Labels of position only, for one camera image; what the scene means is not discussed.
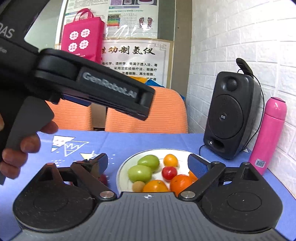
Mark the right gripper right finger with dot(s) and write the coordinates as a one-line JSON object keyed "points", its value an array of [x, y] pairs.
{"points": [[208, 174]]}

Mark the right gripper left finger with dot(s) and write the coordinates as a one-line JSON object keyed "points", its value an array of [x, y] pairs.
{"points": [[88, 173]]}

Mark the large green fruit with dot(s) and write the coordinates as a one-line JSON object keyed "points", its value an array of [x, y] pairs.
{"points": [[139, 173]]}

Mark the big orange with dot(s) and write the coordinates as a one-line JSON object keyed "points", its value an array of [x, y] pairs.
{"points": [[155, 186]]}

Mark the person's left hand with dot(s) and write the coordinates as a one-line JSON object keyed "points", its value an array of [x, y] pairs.
{"points": [[13, 160]]}

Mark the dark red plum front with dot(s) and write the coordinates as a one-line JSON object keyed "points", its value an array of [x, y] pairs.
{"points": [[103, 179]]}

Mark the red-orange tangerine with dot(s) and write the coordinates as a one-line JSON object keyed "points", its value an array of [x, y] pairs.
{"points": [[179, 183]]}

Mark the blue patterned tablecloth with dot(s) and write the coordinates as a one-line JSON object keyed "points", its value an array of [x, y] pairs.
{"points": [[148, 216]]}

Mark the small red fruit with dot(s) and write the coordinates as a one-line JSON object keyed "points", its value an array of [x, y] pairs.
{"points": [[169, 172]]}

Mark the small kumquat in plate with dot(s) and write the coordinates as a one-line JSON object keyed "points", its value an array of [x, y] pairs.
{"points": [[170, 160]]}

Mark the white oval plate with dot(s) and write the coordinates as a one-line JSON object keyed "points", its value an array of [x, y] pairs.
{"points": [[159, 170]]}

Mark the left orange chair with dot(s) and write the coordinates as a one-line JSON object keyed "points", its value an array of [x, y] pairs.
{"points": [[72, 116]]}

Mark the orange chair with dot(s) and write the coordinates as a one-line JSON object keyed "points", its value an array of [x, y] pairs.
{"points": [[72, 116], [167, 115]]}

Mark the brown longan front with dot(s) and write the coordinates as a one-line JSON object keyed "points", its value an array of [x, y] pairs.
{"points": [[138, 186]]}

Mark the green fruit in plate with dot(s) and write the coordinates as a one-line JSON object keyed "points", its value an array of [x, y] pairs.
{"points": [[150, 161]]}

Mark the brown paper bag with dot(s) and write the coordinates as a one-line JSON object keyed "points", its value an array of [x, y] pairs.
{"points": [[98, 113]]}

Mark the pink thermos bottle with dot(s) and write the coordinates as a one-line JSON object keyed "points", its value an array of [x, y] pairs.
{"points": [[269, 134]]}

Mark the black speaker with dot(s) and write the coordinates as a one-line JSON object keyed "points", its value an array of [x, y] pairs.
{"points": [[232, 113]]}

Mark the magenta tote bag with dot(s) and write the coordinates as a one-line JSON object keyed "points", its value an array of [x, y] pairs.
{"points": [[84, 36]]}

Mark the right orange chair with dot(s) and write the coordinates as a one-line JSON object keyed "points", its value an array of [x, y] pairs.
{"points": [[167, 115]]}

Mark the yellow plastic bag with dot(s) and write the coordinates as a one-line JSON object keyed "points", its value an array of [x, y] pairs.
{"points": [[140, 79]]}

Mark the black microphone on speaker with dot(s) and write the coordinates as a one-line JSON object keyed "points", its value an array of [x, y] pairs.
{"points": [[244, 67]]}

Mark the framed chinese poster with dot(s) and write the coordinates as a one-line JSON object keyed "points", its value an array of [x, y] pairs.
{"points": [[144, 58]]}

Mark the upper wall poster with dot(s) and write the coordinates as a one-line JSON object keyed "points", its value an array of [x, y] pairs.
{"points": [[123, 19]]}

